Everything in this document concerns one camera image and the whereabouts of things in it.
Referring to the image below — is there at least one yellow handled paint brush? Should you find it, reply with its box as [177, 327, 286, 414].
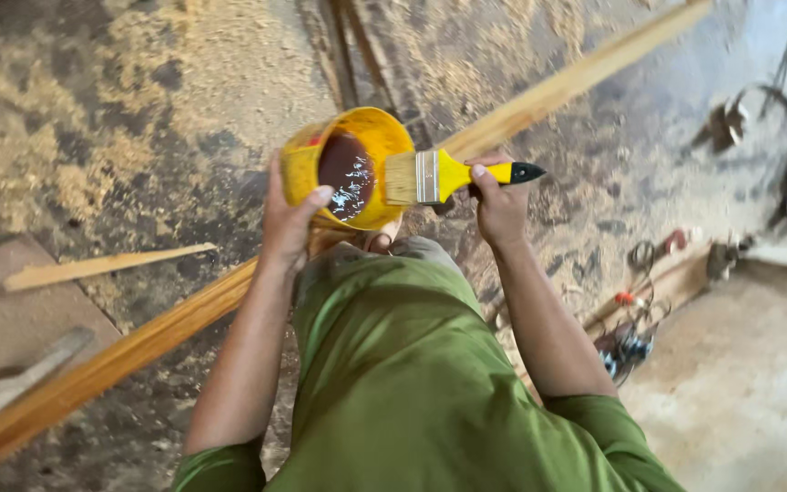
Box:
[384, 148, 547, 206]

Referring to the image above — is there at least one person's left hand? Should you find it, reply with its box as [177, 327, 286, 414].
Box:
[260, 150, 335, 269]

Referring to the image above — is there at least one person's foot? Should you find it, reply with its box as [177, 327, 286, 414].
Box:
[363, 216, 404, 255]

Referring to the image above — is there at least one grey wooden stick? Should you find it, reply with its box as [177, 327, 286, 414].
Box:
[0, 327, 97, 438]

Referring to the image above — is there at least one black hanging cable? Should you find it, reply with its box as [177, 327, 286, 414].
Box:
[690, 0, 787, 230]

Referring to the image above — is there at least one person's right hand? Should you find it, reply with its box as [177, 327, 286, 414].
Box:
[465, 153, 531, 250]

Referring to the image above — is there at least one heap of tools and cables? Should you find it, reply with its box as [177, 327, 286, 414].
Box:
[571, 229, 756, 387]

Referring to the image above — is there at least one dark brown varnish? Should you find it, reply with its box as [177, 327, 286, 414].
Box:
[317, 133, 376, 221]

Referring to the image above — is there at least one long varnished wooden plank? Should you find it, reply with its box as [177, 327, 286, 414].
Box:
[0, 0, 714, 479]

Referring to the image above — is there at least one short pale wooden offcut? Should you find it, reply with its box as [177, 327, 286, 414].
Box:
[3, 242, 218, 293]

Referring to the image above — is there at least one yellow plastic varnish pot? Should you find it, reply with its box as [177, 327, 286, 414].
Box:
[279, 107, 415, 231]

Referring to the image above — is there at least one brown flat board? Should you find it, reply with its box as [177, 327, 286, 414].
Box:
[0, 236, 123, 384]

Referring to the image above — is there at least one person's green shirt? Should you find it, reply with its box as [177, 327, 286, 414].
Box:
[174, 236, 687, 492]

